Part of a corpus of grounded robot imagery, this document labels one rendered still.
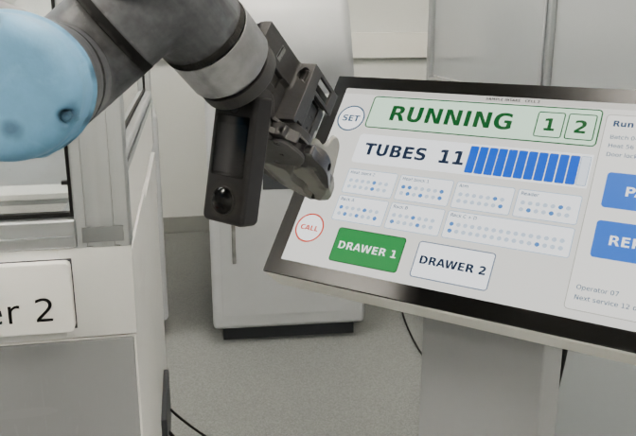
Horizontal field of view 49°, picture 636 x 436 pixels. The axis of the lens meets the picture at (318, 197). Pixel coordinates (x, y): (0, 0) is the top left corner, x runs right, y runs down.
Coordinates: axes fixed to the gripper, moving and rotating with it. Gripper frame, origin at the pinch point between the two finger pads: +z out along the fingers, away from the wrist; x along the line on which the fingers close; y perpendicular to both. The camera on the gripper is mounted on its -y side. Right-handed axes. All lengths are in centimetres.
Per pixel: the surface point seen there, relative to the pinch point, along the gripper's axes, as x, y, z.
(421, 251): -6.8, 1.6, 14.9
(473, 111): -7.9, 21.5, 14.9
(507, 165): -14.0, 14.2, 15.0
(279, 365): 102, 5, 176
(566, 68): 6, 94, 104
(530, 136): -15.8, 18.4, 15.0
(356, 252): 1.4, 0.0, 14.9
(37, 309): 49, -18, 15
